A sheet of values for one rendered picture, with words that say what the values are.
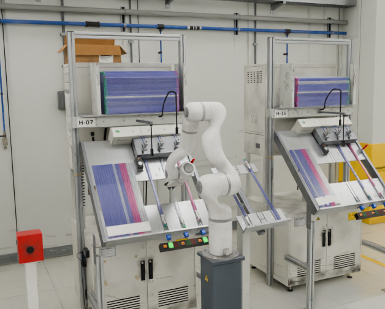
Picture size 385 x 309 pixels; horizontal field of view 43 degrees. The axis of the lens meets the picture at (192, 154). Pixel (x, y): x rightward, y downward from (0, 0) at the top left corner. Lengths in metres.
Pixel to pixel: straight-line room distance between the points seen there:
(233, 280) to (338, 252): 1.63
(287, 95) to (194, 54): 1.52
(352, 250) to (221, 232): 1.85
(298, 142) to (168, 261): 1.31
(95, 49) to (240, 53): 2.14
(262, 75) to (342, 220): 1.28
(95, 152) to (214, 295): 1.18
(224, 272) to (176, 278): 0.88
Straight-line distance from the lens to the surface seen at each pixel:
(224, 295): 2.56
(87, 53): 3.43
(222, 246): 2.49
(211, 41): 5.08
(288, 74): 3.73
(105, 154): 3.10
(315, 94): 3.84
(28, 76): 4.54
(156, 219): 2.90
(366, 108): 5.70
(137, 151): 3.08
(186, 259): 3.33
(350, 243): 4.09
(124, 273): 3.20
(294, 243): 3.75
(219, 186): 2.40
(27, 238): 2.81
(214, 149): 2.45
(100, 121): 3.13
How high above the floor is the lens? 1.56
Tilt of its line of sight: 8 degrees down
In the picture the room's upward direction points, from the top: 1 degrees counter-clockwise
